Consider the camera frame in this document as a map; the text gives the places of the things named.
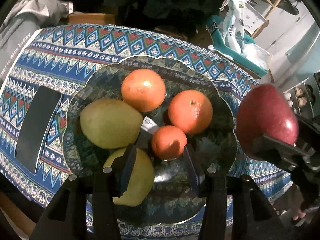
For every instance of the teal storage box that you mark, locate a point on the teal storage box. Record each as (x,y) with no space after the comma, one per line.
(229,45)

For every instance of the small tangerine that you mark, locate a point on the small tangerine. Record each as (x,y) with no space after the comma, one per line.
(168,142)

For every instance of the dark glass fruit plate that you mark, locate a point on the dark glass fruit plate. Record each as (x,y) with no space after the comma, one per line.
(171,199)

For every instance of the large orange front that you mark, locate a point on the large orange front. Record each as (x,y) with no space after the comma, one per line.
(143,89)

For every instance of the black hanging coat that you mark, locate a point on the black hanging coat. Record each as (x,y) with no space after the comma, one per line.
(177,16)

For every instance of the wooden drawer box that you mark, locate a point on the wooden drawer box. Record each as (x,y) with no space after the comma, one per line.
(91,18)

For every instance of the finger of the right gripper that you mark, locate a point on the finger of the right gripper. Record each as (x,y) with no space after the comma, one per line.
(285,156)

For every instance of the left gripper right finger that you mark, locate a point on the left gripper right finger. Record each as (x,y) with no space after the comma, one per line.
(253,215)

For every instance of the large orange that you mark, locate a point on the large orange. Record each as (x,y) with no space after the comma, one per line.
(191,111)
(143,89)

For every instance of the red apple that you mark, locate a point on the red apple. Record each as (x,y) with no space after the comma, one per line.
(265,111)

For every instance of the white rice bag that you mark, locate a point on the white rice bag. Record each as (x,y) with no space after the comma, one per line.
(234,18)

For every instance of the clear plastic bag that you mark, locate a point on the clear plastic bag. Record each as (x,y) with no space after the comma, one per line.
(257,55)

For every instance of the shoe rack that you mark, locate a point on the shoe rack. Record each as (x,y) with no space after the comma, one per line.
(303,98)

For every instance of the black phone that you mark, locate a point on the black phone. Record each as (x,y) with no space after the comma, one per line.
(35,127)

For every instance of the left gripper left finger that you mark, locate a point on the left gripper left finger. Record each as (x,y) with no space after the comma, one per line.
(65,216)

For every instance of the yellow pear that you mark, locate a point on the yellow pear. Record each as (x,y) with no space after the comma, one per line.
(110,123)
(140,183)

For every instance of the grey hanging bag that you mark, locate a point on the grey hanging bag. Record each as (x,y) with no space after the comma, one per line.
(289,6)

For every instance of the right hand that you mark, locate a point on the right hand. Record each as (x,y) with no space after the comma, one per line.
(298,216)

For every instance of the pile of grey clothes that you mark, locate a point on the pile of grey clothes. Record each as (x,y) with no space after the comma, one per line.
(23,20)

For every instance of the white patterned drawer box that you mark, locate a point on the white patterned drawer box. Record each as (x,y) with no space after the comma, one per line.
(252,19)

